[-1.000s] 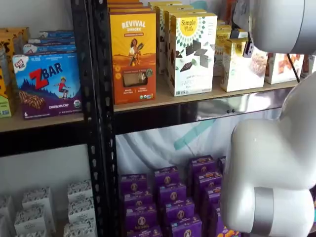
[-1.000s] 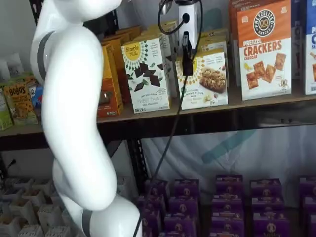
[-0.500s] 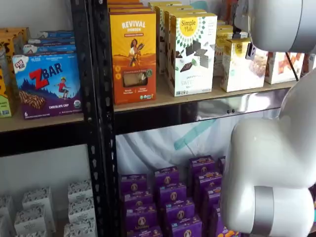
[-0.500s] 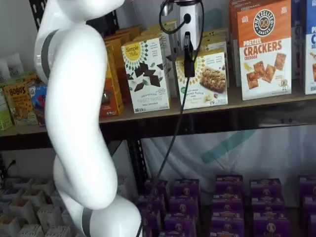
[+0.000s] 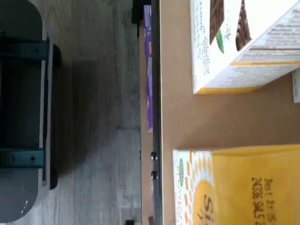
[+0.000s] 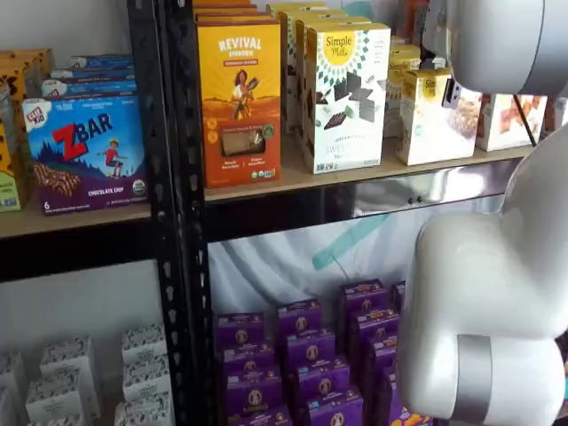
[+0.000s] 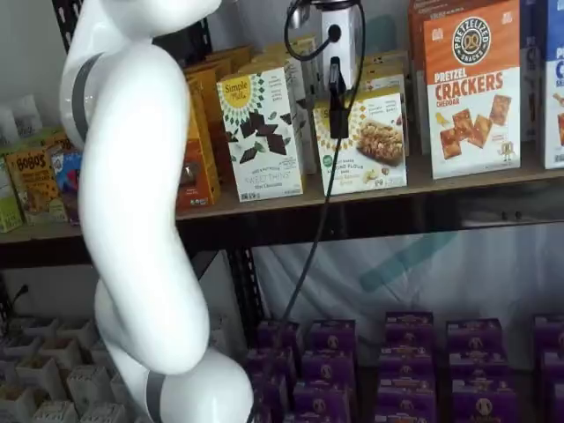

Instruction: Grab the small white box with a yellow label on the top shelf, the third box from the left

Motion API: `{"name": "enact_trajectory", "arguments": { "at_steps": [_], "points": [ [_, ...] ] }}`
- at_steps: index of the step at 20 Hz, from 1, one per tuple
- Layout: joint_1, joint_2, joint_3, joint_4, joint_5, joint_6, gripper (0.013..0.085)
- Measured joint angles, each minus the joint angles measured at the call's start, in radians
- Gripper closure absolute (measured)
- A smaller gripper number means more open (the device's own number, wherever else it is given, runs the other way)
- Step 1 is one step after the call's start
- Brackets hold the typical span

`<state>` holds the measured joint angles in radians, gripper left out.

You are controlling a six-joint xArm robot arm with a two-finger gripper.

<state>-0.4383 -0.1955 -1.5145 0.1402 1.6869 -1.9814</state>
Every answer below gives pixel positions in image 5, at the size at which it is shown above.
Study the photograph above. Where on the Simple Mills mint thins box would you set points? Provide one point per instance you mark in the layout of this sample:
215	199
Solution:
246	77

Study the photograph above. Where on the yellow orange snack box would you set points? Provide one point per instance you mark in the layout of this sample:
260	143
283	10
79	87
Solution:
234	187

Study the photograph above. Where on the black metal rack, snack boxes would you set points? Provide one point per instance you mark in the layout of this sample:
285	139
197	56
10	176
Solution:
157	93

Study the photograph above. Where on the purple Annie's snack box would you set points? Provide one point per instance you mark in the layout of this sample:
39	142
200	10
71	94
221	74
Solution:
148	30
150	98

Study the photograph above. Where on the black metal bin frame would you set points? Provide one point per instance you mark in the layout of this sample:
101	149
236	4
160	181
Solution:
28	50

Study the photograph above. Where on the rounded plastic bin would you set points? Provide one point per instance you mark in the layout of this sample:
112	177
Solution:
23	199

